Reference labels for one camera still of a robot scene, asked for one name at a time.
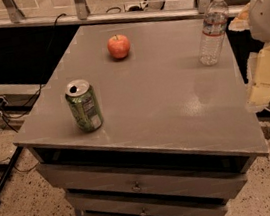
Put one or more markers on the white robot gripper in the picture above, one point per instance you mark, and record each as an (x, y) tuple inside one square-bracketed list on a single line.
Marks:
[(266, 12)]

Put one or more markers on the clear plastic water bottle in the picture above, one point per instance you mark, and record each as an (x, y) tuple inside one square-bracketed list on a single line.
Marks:
[(213, 32)]

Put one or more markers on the grey drawer cabinet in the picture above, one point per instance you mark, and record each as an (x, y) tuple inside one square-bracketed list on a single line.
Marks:
[(161, 108)]

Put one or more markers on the white power strip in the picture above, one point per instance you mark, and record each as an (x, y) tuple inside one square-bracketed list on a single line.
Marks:
[(135, 6)]

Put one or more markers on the red apple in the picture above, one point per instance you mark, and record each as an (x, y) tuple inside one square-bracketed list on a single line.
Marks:
[(118, 46)]

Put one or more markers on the top grey drawer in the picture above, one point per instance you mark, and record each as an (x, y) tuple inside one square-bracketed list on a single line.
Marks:
[(144, 181)]

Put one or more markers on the middle grey drawer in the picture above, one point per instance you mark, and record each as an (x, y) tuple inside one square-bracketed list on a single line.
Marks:
[(141, 207)]

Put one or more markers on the green soda can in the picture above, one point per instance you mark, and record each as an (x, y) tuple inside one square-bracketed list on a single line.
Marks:
[(83, 104)]

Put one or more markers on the black metal floor bar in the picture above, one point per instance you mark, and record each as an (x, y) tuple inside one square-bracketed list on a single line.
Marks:
[(6, 169)]

